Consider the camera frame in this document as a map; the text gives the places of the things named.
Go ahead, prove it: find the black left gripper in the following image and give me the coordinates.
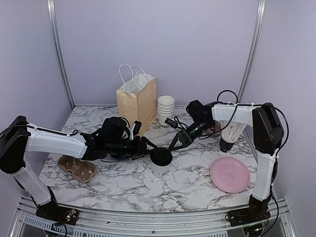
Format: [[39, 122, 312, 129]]
[[106, 135, 158, 160]]

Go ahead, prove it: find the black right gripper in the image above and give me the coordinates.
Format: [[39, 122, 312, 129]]
[[168, 119, 212, 152]]

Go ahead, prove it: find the black coffee cup lid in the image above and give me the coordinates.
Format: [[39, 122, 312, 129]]
[[150, 148, 172, 162]]

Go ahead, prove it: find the white paper coffee cup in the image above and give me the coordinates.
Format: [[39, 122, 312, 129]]
[[151, 159, 172, 177]]

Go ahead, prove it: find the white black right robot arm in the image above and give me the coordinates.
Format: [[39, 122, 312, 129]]
[[168, 100, 289, 226]]

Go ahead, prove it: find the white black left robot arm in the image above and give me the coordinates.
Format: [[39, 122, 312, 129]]
[[0, 116, 158, 224]]

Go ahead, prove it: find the brown paper takeout bag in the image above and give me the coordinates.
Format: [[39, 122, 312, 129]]
[[116, 69, 157, 136]]

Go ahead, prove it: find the patterned red blue bowl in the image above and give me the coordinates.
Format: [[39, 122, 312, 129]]
[[204, 121, 221, 138]]

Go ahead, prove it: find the stack of white paper cups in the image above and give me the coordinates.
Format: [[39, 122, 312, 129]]
[[157, 95, 175, 128]]

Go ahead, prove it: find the black cup holding straws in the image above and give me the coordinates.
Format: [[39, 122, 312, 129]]
[[219, 137, 235, 153]]

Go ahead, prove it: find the bundle of white wrapped straws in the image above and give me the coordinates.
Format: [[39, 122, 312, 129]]
[[221, 122, 247, 143]]

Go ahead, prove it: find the pink plastic plate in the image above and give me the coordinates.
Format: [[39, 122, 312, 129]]
[[210, 157, 250, 194]]

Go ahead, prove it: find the brown cardboard cup carrier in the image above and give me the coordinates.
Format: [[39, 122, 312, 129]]
[[57, 155, 97, 183]]

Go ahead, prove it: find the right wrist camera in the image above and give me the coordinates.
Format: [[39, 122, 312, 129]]
[[165, 118, 178, 128]]

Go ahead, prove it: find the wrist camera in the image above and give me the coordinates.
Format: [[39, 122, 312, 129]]
[[129, 121, 142, 140], [165, 118, 178, 128]]

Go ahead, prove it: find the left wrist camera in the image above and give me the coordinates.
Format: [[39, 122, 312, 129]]
[[129, 121, 142, 140]]

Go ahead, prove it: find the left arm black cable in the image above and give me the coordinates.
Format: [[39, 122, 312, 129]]
[[0, 120, 82, 139]]

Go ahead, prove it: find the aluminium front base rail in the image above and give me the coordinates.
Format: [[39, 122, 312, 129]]
[[7, 195, 297, 237]]

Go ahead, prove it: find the right aluminium frame post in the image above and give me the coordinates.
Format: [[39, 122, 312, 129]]
[[238, 0, 267, 102]]

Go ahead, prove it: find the aluminium frame post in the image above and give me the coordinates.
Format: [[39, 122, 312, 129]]
[[47, 0, 75, 110], [238, 0, 267, 102]]

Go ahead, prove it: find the left aluminium frame post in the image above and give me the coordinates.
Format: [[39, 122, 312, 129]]
[[47, 0, 75, 110]]

